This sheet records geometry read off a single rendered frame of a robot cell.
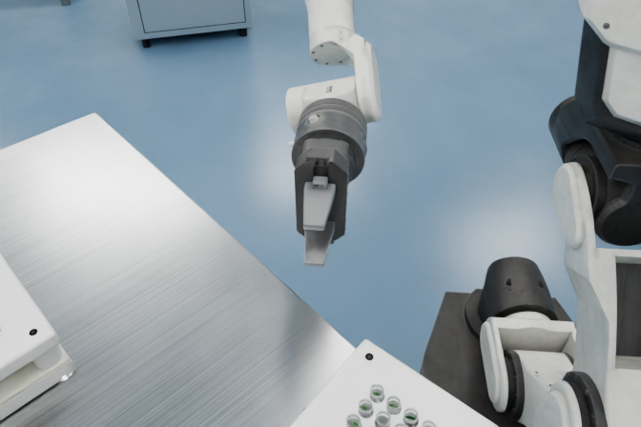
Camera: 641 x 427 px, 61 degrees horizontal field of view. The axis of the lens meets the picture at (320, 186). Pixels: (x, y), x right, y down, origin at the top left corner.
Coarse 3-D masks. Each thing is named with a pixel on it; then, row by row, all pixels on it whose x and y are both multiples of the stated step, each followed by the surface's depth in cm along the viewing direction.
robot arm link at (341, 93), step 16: (336, 80) 72; (352, 80) 71; (288, 96) 72; (304, 96) 71; (320, 96) 70; (336, 96) 69; (352, 96) 69; (288, 112) 72; (304, 112) 67; (352, 112) 66
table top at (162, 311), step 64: (64, 128) 92; (0, 192) 80; (64, 192) 80; (128, 192) 80; (64, 256) 70; (128, 256) 70; (192, 256) 70; (64, 320) 63; (128, 320) 63; (192, 320) 63; (256, 320) 63; (320, 320) 63; (64, 384) 57; (128, 384) 57; (192, 384) 57; (256, 384) 57; (320, 384) 57
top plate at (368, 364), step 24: (360, 360) 51; (384, 360) 51; (336, 384) 49; (360, 384) 49; (384, 384) 49; (408, 384) 49; (432, 384) 50; (312, 408) 48; (336, 408) 48; (384, 408) 48; (432, 408) 48; (456, 408) 48
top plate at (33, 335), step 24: (0, 264) 60; (0, 288) 58; (24, 288) 58; (0, 312) 55; (24, 312) 55; (0, 336) 53; (24, 336) 53; (48, 336) 53; (0, 360) 51; (24, 360) 52
